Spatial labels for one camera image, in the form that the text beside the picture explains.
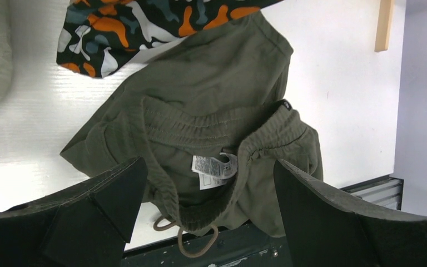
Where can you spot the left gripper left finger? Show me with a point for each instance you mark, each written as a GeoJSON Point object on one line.
{"type": "Point", "coordinates": [87, 224]}

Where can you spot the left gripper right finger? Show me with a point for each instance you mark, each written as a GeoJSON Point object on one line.
{"type": "Point", "coordinates": [326, 226]}

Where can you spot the dark green shorts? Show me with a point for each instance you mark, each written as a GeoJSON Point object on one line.
{"type": "Point", "coordinates": [210, 119]}

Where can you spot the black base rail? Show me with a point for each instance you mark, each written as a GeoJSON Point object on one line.
{"type": "Point", "coordinates": [247, 245]}

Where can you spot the camouflage patterned shorts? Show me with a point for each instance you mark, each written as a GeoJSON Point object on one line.
{"type": "Point", "coordinates": [99, 37]}

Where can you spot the wooden clothes rack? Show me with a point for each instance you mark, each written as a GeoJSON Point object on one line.
{"type": "Point", "coordinates": [383, 28]}

